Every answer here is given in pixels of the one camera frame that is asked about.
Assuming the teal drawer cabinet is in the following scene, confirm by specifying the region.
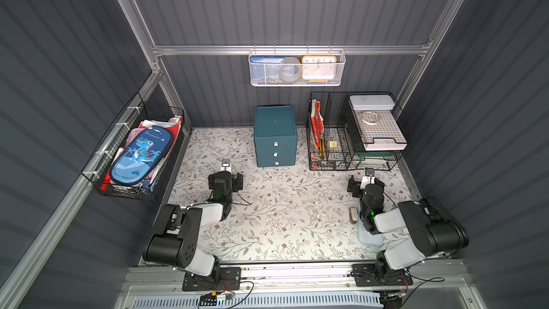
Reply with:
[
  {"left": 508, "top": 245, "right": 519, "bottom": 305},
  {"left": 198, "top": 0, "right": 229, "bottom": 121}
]
[{"left": 254, "top": 106, "right": 298, "bottom": 167}]

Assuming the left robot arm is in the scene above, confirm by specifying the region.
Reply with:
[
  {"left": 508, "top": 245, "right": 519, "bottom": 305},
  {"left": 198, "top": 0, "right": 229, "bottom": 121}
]
[{"left": 142, "top": 171, "right": 244, "bottom": 281}]

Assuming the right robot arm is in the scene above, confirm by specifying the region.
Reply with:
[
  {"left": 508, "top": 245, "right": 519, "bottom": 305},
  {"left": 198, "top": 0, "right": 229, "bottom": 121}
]
[{"left": 347, "top": 168, "right": 470, "bottom": 284}]

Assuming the pile of binder clips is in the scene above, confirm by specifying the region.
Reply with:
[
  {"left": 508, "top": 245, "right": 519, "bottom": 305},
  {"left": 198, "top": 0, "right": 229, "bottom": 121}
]
[{"left": 310, "top": 158, "right": 347, "bottom": 171}]

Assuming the checkered notebook tray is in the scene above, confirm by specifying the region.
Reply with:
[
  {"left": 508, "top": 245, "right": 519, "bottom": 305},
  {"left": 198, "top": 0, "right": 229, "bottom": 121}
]
[{"left": 352, "top": 110, "right": 407, "bottom": 151}]

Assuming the yellow utility knife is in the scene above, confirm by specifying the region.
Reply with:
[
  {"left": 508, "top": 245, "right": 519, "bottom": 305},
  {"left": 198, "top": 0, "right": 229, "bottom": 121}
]
[{"left": 318, "top": 137, "right": 325, "bottom": 159}]

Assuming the clear tape roll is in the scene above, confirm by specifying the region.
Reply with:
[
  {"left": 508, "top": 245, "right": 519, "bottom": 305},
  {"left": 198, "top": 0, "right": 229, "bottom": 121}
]
[{"left": 361, "top": 111, "right": 380, "bottom": 126}]

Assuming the white box on organizer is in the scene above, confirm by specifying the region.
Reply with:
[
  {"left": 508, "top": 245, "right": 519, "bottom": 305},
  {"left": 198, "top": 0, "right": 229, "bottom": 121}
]
[{"left": 349, "top": 94, "right": 395, "bottom": 111}]

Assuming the blue dinosaur pencil case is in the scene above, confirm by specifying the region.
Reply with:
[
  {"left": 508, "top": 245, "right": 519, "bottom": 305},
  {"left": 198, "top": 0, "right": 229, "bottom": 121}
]
[{"left": 110, "top": 125, "right": 173, "bottom": 187}]

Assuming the blue box in basket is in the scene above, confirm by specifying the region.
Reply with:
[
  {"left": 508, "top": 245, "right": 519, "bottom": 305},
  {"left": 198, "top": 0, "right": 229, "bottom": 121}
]
[{"left": 249, "top": 56, "right": 285, "bottom": 87}]

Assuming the grey tape roll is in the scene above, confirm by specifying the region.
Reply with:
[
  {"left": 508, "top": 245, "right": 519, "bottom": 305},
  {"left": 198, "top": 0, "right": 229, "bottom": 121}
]
[{"left": 279, "top": 57, "right": 302, "bottom": 84}]

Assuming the yellow alarm clock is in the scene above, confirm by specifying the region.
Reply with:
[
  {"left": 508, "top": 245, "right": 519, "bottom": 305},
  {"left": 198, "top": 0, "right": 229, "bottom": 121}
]
[{"left": 301, "top": 55, "right": 337, "bottom": 82}]

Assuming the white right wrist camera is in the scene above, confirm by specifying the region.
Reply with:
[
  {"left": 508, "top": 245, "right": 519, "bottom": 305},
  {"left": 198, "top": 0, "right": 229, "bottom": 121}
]
[{"left": 360, "top": 167, "right": 375, "bottom": 190}]

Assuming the black wire desk organizer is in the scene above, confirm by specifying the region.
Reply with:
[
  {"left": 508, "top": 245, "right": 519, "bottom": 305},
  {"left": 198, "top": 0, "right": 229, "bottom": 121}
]
[{"left": 307, "top": 92, "right": 408, "bottom": 171}]

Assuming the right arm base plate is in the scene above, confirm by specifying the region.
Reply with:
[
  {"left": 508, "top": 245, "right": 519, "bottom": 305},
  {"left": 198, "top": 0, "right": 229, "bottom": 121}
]
[{"left": 350, "top": 263, "right": 413, "bottom": 287}]

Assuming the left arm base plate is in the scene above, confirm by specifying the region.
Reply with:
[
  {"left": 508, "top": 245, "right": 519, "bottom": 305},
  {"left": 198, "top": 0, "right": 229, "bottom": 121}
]
[{"left": 182, "top": 267, "right": 242, "bottom": 292}]

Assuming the black wall wire basket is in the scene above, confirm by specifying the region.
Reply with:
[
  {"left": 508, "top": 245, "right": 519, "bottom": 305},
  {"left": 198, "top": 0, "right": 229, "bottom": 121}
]
[{"left": 82, "top": 97, "right": 184, "bottom": 201}]

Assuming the white hanging wire basket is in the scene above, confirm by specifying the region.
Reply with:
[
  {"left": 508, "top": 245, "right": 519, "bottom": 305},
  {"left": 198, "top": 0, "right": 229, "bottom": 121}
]
[{"left": 248, "top": 47, "right": 347, "bottom": 87}]

